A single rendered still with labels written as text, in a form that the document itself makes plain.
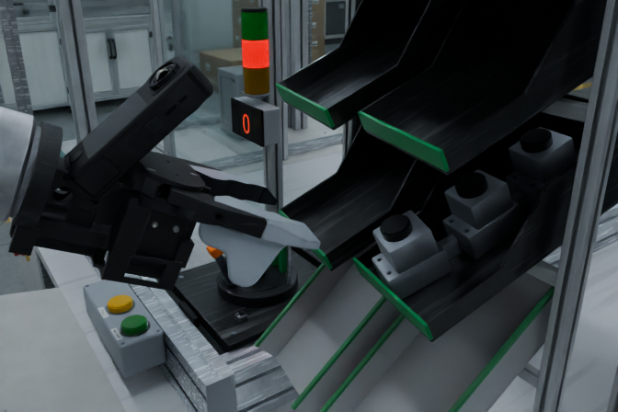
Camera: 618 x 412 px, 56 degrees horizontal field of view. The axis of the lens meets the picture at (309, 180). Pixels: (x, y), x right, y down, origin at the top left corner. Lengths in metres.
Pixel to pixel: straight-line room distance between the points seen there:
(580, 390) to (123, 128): 0.86
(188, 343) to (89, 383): 0.20
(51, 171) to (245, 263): 0.15
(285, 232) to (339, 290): 0.39
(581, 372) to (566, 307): 0.52
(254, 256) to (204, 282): 0.62
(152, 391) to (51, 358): 0.21
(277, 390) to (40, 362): 0.42
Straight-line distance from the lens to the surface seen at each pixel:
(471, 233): 0.58
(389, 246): 0.55
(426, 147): 0.47
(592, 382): 1.10
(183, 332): 0.96
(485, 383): 0.62
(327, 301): 0.81
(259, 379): 0.90
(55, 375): 1.09
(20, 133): 0.40
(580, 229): 0.56
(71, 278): 1.36
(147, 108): 0.40
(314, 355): 0.79
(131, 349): 0.95
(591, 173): 0.54
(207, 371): 0.87
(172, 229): 0.43
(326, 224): 0.70
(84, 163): 0.41
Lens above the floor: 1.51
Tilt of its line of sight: 22 degrees down
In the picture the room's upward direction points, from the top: straight up
